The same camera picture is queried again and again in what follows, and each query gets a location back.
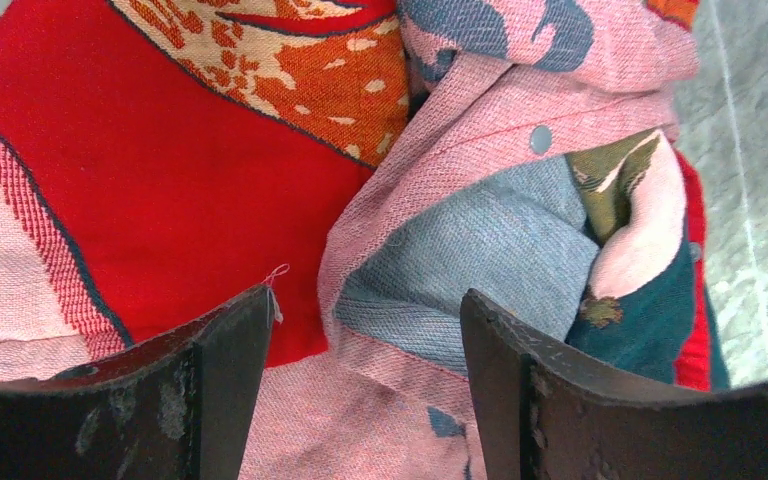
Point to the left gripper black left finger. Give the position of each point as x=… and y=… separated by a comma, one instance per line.
x=177, y=406

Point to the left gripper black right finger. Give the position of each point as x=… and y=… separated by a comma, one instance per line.
x=546, y=410

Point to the pink red patterned pillowcase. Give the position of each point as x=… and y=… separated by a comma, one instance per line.
x=368, y=161

